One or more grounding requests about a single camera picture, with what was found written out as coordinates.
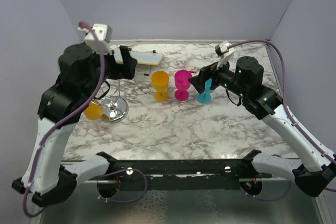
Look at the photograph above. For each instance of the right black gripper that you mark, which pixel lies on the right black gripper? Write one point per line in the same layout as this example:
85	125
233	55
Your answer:
199	81

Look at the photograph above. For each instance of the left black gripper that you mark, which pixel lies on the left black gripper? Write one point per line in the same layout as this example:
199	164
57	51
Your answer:
126	69

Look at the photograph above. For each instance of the blue plastic wine glass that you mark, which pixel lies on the blue plastic wine glass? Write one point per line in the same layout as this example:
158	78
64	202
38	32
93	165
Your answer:
205	97

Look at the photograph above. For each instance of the pink plastic wine glass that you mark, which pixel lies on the pink plastic wine glass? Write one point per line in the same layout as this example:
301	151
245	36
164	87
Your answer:
182	84

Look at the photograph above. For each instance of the yellow wine glass front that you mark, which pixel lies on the yellow wine glass front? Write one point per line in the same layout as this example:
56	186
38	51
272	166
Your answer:
160	81

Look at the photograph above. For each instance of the yellow wine glass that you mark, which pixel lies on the yellow wine glass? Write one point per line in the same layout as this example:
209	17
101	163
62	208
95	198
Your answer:
160	81
95	111

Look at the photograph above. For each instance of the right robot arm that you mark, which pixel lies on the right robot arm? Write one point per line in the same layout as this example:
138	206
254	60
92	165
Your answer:
315	167

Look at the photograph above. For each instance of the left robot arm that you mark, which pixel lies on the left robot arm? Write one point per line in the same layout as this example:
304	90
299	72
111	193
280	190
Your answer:
59	111

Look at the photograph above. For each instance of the chrome wine glass rack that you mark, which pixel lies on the chrome wine glass rack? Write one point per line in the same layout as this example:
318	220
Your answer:
115	107

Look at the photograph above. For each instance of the red card box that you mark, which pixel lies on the red card box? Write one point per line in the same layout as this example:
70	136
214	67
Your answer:
191	69

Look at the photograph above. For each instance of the yellow framed whiteboard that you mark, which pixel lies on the yellow framed whiteboard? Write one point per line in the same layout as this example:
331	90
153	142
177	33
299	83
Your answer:
146	60

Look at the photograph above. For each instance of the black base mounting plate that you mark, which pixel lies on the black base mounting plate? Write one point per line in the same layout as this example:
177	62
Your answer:
188	174

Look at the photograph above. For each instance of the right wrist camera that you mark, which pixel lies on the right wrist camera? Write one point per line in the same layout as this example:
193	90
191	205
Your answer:
224	52

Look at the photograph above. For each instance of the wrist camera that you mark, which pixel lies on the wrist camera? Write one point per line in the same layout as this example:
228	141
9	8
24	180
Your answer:
224	52
97	37

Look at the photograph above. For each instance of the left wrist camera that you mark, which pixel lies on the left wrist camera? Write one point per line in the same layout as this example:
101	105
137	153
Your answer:
97	37

